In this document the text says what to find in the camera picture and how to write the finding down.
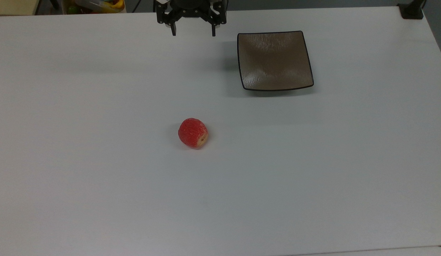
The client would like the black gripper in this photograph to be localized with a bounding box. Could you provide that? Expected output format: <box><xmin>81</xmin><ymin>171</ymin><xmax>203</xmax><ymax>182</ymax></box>
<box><xmin>156</xmin><ymin>0</ymin><xmax>228</xmax><ymax>37</ymax></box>

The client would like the red apple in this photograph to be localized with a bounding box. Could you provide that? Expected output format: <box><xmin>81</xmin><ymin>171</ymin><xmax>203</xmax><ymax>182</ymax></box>
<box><xmin>178</xmin><ymin>118</ymin><xmax>209</xmax><ymax>148</ymax></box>

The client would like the square brown ceramic plate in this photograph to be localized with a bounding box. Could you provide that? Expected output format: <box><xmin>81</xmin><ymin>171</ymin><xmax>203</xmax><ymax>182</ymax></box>
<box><xmin>237</xmin><ymin>31</ymin><xmax>314</xmax><ymax>92</ymax></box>

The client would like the box of colourful toys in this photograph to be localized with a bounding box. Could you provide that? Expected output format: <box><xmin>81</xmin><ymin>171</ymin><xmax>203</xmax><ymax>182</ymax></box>
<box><xmin>62</xmin><ymin>0</ymin><xmax>127</xmax><ymax>15</ymax></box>

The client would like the beige cabinet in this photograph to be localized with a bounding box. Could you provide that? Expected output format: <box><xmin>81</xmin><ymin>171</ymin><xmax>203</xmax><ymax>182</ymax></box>
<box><xmin>0</xmin><ymin>0</ymin><xmax>42</xmax><ymax>16</ymax></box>

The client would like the black camera stand clamp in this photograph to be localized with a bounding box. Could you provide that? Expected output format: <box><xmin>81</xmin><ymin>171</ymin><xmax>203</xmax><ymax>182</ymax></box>
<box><xmin>397</xmin><ymin>0</ymin><xmax>426</xmax><ymax>20</ymax></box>

